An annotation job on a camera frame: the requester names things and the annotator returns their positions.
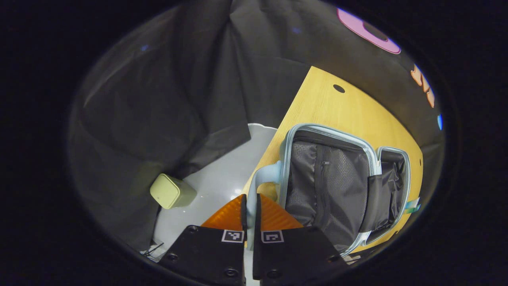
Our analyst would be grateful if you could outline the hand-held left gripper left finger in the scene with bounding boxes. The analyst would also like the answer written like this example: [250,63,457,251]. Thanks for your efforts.
[158,193,248,286]

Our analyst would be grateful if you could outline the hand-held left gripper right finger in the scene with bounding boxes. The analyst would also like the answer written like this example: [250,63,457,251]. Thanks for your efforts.
[252,193,350,286]

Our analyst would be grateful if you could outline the light blue suitcase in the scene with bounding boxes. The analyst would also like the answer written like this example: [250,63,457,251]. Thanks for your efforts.
[246,123,411,257]

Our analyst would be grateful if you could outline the pale green box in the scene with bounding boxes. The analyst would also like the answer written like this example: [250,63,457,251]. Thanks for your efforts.
[150,173,197,210]

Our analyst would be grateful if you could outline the black backdrop cloth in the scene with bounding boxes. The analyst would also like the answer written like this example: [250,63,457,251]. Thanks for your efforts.
[67,0,445,255]

